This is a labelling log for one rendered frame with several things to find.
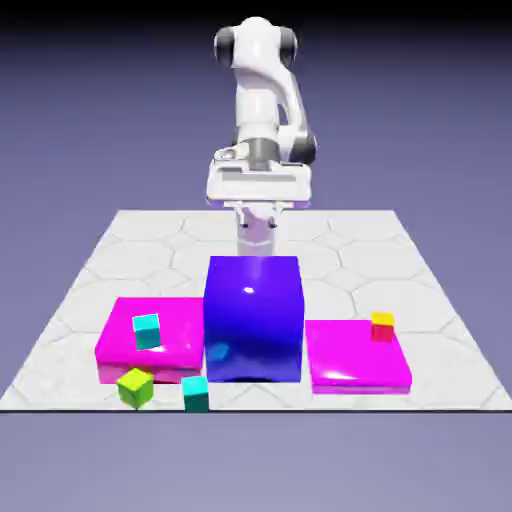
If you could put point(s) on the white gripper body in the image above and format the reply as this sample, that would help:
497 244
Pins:
260 190

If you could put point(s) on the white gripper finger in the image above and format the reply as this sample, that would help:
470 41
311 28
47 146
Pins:
241 218
275 216

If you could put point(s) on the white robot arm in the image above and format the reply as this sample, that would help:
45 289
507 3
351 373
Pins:
256 100

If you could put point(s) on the small yellow cube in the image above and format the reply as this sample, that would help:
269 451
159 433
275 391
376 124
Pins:
382 318

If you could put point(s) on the small cyan cube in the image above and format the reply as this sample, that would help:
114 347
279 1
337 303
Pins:
195 394
146 332

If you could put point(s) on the small red cube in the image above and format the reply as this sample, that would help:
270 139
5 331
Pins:
382 334

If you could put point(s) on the small green cube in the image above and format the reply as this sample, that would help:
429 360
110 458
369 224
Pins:
135 387

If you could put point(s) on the large blue box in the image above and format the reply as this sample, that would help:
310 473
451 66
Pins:
254 320

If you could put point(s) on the large magenta box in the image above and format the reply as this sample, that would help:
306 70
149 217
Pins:
180 324
352 360

